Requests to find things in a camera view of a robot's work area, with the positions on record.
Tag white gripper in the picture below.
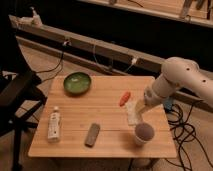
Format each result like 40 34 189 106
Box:
144 86 160 107

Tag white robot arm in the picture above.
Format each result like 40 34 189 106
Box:
144 57 213 107

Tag ceramic cup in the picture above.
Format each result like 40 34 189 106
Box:
134 122 155 146

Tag orange carrot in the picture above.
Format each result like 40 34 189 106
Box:
119 92 131 107

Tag wooden table board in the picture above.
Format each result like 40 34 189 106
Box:
28 76 177 158

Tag brown rectangular bar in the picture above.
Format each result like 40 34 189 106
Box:
84 123 100 147

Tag green bowl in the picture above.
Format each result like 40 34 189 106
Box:
63 72 91 95

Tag white tube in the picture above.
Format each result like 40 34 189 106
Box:
47 106 61 142

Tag black chair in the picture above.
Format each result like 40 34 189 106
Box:
0 71 47 171

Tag white spray bottle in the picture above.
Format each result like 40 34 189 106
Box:
19 6 43 27

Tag black floor cables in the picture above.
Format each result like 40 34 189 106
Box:
163 99 213 171

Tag black hanging cable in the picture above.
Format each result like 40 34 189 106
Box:
34 39 72 83

